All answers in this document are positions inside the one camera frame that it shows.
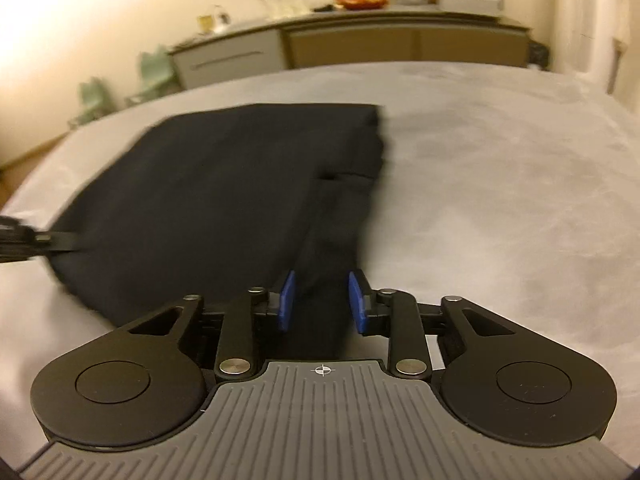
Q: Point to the yellow glass jar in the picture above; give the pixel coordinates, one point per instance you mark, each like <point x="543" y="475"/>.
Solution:
<point x="205" y="24"/>

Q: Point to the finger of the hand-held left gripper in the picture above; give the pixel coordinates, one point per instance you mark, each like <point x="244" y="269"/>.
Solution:
<point x="55" y="242"/>

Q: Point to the long sideboard cabinet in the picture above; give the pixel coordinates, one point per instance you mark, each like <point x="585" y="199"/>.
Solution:
<point x="350" y="42"/>

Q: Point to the small black item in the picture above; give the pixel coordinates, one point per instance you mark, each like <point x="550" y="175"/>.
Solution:
<point x="322" y="8"/>

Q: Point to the dark waste bin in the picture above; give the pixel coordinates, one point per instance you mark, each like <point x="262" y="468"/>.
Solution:
<point x="539" y="55"/>

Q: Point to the clear drinking glass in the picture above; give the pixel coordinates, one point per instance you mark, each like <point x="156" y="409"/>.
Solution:
<point x="222" y="16"/>

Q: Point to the red fruit plate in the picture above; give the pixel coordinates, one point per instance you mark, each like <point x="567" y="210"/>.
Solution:
<point x="360" y="0"/>

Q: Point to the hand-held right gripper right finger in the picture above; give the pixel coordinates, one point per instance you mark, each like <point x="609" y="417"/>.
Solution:
<point x="357" y="305"/>

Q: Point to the green plastic chair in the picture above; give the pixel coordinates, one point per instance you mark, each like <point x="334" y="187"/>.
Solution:
<point x="155" y="75"/>
<point x="92" y="102"/>

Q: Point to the black pants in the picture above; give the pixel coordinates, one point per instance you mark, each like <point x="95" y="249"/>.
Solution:
<point x="200" y="185"/>

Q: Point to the white curtain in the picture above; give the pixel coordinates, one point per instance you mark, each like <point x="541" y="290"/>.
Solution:
<point x="595" y="20"/>

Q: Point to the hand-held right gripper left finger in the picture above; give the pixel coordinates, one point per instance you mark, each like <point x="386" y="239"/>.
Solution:
<point x="287" y="300"/>

